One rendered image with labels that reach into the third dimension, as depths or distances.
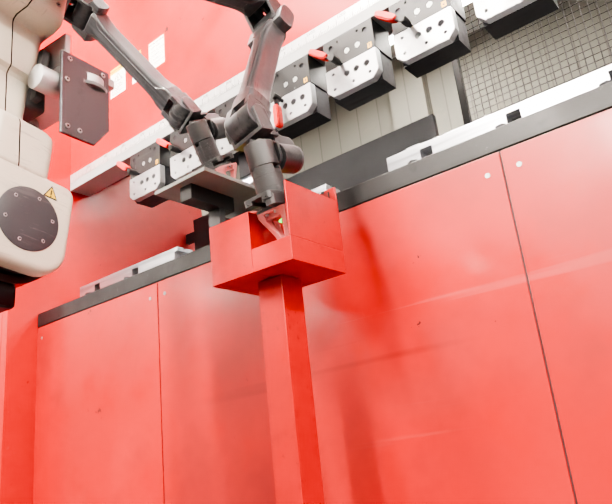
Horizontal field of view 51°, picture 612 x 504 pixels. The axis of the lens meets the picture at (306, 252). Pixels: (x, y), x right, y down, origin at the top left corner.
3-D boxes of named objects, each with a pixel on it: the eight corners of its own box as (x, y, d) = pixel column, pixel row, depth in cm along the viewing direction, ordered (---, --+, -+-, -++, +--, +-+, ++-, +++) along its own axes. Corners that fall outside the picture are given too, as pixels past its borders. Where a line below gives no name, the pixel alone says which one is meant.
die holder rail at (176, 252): (79, 314, 215) (79, 287, 218) (95, 316, 219) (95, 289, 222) (178, 277, 186) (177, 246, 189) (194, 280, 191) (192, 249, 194)
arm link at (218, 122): (165, 121, 169) (179, 96, 165) (193, 116, 179) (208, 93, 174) (193, 153, 167) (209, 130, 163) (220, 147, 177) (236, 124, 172)
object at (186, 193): (183, 272, 149) (179, 188, 156) (228, 282, 161) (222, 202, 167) (195, 268, 147) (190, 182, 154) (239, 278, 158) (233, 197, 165)
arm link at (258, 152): (235, 144, 121) (257, 132, 117) (259, 147, 126) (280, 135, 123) (245, 179, 120) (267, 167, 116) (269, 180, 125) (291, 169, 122)
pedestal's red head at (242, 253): (212, 287, 122) (207, 199, 127) (268, 298, 134) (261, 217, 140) (292, 258, 110) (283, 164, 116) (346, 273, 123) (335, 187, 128)
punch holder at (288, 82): (269, 130, 171) (263, 77, 177) (289, 140, 178) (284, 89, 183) (313, 108, 163) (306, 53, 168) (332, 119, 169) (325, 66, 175)
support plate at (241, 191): (154, 195, 159) (154, 191, 159) (230, 219, 179) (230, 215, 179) (204, 170, 148) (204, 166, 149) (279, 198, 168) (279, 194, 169)
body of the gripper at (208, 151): (209, 172, 173) (198, 146, 173) (235, 158, 167) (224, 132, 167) (193, 176, 168) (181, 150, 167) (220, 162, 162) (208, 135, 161)
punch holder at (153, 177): (129, 202, 206) (128, 155, 211) (151, 208, 212) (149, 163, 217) (160, 186, 197) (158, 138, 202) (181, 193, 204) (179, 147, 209)
